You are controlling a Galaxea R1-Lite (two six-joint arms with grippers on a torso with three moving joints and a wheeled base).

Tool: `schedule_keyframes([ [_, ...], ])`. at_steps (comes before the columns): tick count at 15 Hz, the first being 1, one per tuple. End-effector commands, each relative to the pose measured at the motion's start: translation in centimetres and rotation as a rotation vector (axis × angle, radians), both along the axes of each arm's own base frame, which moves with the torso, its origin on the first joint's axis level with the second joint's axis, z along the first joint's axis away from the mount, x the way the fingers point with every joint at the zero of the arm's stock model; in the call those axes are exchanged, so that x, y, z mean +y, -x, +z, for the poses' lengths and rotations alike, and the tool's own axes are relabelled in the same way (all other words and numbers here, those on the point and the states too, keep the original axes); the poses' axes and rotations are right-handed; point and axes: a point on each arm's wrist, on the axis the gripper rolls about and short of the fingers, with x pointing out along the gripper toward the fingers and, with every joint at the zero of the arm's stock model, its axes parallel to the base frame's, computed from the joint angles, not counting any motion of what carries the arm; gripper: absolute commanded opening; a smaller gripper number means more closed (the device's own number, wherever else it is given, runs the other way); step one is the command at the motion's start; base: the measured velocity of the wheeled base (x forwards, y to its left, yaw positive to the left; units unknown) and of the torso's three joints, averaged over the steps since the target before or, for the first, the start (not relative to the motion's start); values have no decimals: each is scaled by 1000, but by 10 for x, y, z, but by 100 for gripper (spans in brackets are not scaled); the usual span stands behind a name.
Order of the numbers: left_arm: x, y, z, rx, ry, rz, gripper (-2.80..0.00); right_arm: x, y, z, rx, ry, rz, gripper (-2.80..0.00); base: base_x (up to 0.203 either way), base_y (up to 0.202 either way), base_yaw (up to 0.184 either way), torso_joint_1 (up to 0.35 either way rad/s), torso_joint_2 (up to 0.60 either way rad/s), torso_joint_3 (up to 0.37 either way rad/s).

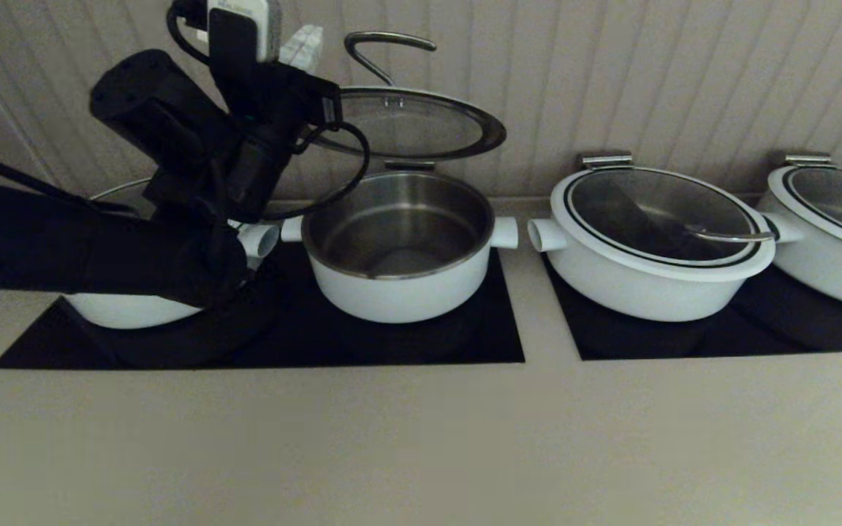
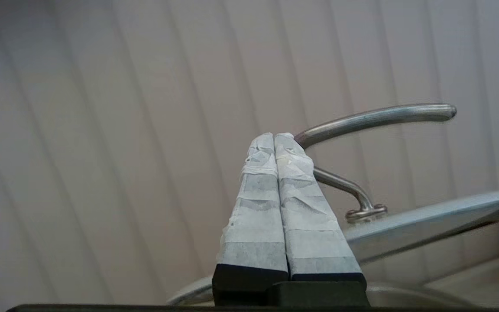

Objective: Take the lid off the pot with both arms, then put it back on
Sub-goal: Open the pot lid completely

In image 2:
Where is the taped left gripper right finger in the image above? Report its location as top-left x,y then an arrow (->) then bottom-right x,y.
274,133 -> 367,287

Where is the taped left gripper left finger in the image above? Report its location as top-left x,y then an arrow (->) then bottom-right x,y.
213,133 -> 291,305

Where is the glass lid with white rim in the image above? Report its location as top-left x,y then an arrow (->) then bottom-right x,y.
294,103 -> 499,266

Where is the white round cooking pot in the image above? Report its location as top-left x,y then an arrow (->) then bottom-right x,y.
166,276 -> 477,307

